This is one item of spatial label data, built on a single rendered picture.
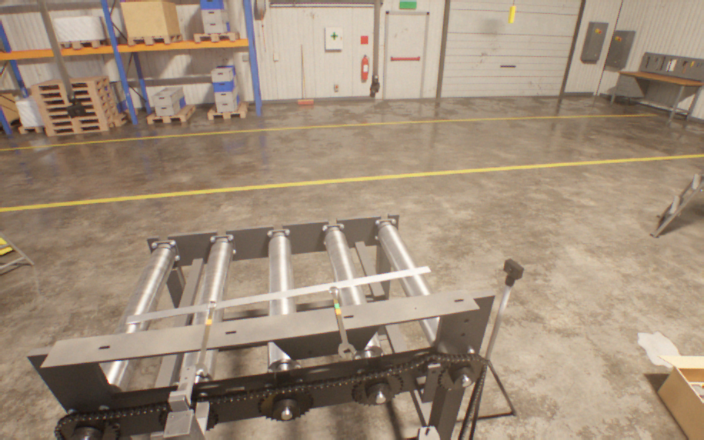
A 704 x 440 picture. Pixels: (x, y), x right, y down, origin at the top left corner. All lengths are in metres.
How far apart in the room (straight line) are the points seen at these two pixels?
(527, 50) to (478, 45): 1.56
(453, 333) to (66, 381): 1.15
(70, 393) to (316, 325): 0.75
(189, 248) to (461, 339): 1.42
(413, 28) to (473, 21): 1.68
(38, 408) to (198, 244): 1.41
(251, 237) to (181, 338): 1.00
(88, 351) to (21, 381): 1.95
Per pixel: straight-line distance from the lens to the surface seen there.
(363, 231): 2.01
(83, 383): 1.30
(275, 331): 1.02
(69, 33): 9.22
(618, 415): 2.66
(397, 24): 10.17
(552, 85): 12.72
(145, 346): 1.09
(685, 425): 2.78
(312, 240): 1.99
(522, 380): 2.55
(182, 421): 0.83
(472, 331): 1.27
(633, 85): 12.21
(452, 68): 10.82
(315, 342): 1.12
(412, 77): 10.41
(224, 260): 1.79
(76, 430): 1.38
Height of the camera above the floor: 1.90
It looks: 30 degrees down
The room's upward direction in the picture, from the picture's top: straight up
